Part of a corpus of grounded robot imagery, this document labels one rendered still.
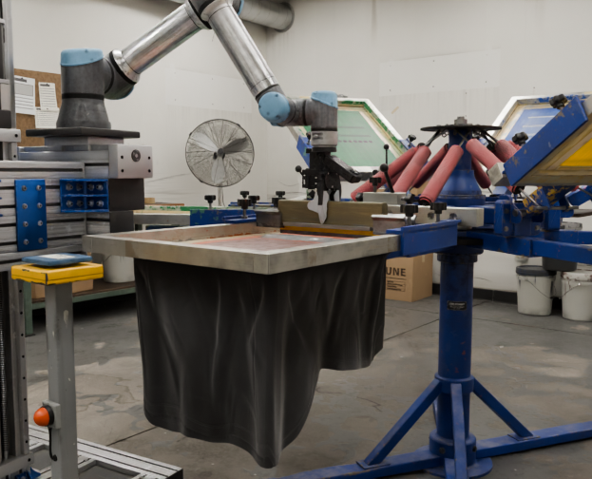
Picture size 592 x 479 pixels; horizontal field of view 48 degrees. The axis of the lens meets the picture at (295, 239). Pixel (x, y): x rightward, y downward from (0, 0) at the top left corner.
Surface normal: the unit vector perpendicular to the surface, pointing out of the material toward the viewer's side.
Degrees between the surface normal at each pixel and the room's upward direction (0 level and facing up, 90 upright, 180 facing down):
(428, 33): 90
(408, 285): 90
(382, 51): 90
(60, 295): 90
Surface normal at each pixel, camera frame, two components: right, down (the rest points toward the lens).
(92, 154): -0.50, 0.08
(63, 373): 0.78, 0.07
